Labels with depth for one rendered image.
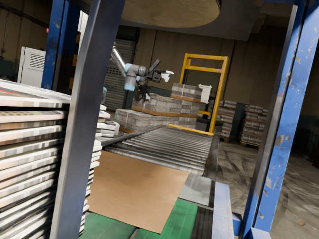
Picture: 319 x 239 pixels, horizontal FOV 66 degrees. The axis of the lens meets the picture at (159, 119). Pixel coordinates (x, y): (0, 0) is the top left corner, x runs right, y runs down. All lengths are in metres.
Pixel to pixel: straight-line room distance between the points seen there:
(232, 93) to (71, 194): 9.35
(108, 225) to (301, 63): 0.71
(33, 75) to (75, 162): 1.94
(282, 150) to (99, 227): 0.60
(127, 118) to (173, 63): 7.27
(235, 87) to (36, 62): 8.12
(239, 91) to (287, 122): 8.65
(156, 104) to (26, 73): 1.36
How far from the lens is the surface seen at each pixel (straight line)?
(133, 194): 0.68
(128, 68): 1.79
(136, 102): 2.93
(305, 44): 0.90
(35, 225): 0.18
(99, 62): 0.16
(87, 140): 0.17
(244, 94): 9.51
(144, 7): 0.69
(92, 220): 0.55
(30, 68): 2.09
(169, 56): 9.86
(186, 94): 3.59
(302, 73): 0.88
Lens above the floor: 1.07
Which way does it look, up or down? 6 degrees down
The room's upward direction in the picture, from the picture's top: 11 degrees clockwise
